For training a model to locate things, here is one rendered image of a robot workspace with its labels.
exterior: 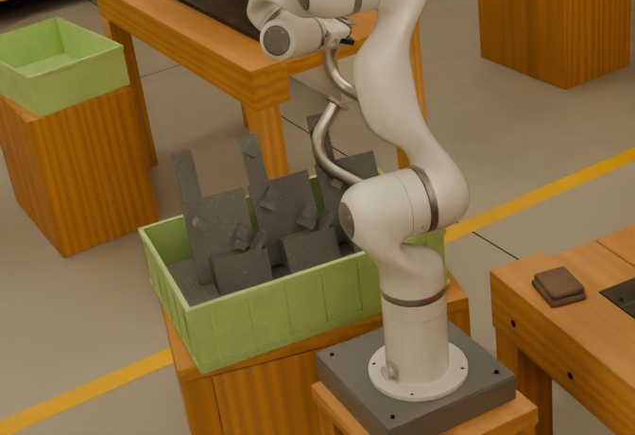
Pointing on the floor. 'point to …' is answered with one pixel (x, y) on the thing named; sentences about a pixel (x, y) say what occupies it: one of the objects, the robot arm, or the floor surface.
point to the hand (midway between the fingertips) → (338, 27)
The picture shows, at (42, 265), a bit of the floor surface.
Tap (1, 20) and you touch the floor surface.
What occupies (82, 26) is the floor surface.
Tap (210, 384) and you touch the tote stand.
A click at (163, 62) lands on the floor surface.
